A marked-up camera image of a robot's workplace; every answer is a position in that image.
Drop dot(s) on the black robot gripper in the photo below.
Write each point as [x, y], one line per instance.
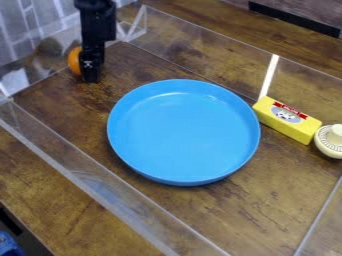
[98, 20]

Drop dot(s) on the orange toy ball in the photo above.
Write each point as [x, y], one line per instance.
[74, 61]

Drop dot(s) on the round blue tray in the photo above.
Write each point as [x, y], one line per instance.
[183, 132]

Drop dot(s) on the yellow toy butter block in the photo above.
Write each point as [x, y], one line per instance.
[287, 120]

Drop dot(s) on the cream round toy mushroom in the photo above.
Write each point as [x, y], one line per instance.
[327, 140]

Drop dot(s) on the blue object at corner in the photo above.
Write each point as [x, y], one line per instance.
[8, 246]

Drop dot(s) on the clear acrylic enclosure wall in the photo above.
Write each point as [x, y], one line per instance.
[87, 204]

